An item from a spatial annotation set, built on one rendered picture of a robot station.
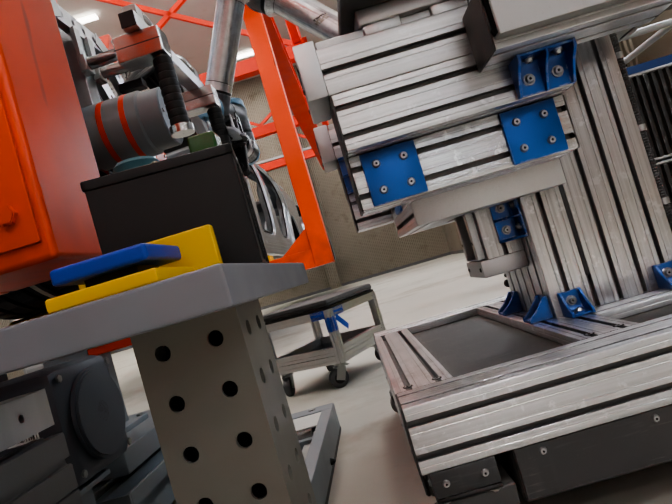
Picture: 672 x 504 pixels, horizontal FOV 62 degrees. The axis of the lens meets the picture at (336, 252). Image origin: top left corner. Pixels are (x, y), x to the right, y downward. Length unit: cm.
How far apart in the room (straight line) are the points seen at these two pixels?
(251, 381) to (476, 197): 61
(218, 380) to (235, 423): 4
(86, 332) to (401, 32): 67
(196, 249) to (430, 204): 59
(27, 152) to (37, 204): 6
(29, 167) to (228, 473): 38
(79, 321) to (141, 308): 4
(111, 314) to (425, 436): 48
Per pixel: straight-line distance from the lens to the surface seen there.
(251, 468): 53
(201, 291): 37
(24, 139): 68
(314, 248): 479
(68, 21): 140
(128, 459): 113
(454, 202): 99
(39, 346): 42
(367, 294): 236
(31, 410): 70
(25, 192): 66
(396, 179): 89
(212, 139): 80
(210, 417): 53
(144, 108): 125
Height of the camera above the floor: 42
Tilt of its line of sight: 2 degrees up
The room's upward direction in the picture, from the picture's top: 16 degrees counter-clockwise
